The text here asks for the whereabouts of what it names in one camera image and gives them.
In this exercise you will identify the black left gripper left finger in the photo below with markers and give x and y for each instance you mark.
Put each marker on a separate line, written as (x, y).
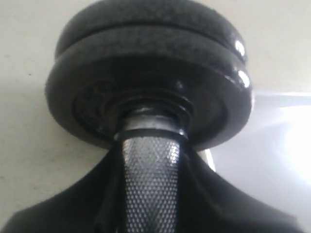
(94, 204)

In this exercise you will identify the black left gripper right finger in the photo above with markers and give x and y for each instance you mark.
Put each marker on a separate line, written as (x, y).
(207, 203)

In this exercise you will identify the black weight plate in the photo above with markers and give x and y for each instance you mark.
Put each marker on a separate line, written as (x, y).
(188, 15)
(101, 79)

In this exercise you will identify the white plastic tray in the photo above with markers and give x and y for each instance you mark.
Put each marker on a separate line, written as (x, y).
(270, 159)

